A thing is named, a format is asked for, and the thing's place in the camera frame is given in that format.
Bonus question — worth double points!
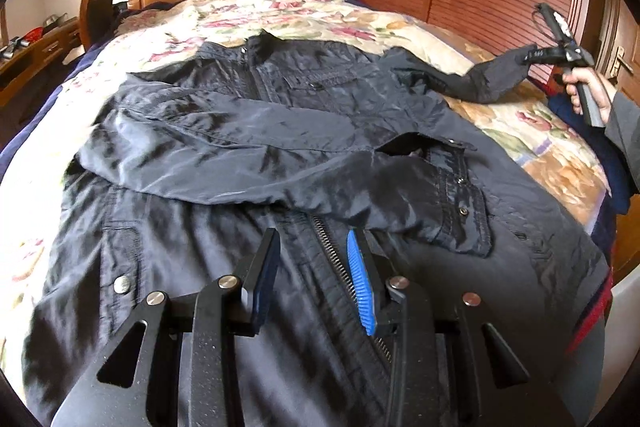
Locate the wooden chair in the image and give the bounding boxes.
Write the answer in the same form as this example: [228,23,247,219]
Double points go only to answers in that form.
[79,0,132,52]

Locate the red striped cloth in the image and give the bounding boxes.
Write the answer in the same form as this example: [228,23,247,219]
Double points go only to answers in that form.
[565,276,614,358]

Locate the person's right forearm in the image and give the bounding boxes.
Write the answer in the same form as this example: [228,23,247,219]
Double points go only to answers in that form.
[602,91,640,196]

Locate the wooden door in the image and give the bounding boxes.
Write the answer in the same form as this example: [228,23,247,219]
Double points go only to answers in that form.
[599,0,640,100]

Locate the person's right hand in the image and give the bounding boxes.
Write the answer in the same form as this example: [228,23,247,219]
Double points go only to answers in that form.
[562,67,617,122]

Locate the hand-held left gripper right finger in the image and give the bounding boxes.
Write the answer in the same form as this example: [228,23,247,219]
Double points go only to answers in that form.
[346,228,591,427]

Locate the wooden desk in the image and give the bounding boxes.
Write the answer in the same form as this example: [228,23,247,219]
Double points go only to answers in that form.
[0,17,84,108]

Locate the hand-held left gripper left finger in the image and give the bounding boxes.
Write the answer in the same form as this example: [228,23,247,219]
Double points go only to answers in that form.
[50,228,282,427]

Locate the black jacket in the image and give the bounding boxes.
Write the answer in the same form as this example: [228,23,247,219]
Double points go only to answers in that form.
[22,29,613,427]

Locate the floral plush blanket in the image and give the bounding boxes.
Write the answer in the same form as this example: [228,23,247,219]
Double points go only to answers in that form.
[0,0,632,390]

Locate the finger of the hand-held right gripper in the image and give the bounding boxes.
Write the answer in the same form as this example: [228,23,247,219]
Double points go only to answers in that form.
[519,47,568,66]

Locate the metal door handle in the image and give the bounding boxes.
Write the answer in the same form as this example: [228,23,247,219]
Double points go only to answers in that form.
[612,46,634,76]

